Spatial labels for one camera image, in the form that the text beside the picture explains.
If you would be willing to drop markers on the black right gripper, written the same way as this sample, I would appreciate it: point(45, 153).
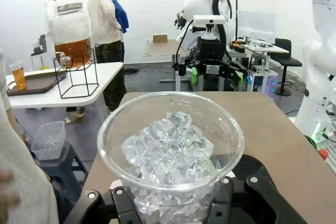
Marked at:
point(211, 49)

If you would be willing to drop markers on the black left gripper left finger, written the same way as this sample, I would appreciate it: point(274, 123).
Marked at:
point(89, 205)

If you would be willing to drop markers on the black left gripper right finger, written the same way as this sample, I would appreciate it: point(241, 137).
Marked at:
point(260, 197)

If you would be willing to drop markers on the clear plastic iced cup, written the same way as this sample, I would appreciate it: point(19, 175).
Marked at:
point(19, 77)
point(170, 142)

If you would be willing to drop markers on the glass drink dispenser jar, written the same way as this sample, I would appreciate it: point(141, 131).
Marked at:
point(72, 35)

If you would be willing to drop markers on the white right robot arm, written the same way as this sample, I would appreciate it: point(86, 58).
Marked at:
point(320, 51)

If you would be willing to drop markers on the person's right hand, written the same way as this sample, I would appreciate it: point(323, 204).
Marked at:
point(8, 187)

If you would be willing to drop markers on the dark plastic stool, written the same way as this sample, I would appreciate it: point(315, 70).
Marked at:
point(65, 171)

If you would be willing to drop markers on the computer tower with lights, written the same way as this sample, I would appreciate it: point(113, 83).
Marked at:
point(265, 81)

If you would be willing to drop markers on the white cluttered desk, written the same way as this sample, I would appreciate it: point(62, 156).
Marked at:
point(265, 47)

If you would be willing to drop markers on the wooden top desk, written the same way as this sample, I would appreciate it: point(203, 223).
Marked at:
point(162, 48)

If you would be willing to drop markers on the small cardboard box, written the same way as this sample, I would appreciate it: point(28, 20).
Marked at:
point(160, 38)

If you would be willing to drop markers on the black office chair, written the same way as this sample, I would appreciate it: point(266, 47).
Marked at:
point(286, 61)

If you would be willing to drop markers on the clear plastic container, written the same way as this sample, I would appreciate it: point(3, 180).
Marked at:
point(48, 140)

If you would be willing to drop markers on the red emergency stop button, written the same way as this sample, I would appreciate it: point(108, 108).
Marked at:
point(323, 153)

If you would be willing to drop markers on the person in grey sweatshirt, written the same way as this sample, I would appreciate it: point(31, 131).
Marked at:
point(23, 142)

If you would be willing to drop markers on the mannequin in blue shirt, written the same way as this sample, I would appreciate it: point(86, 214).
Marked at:
point(121, 16)

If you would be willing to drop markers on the white side table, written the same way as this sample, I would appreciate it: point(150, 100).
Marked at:
point(99, 82)

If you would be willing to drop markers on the mannequin in cream shirt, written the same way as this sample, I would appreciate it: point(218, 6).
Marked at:
point(102, 19)

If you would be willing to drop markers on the brown serving tray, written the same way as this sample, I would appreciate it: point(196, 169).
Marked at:
point(39, 85)

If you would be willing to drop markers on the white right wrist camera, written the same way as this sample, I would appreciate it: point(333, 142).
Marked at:
point(209, 20)

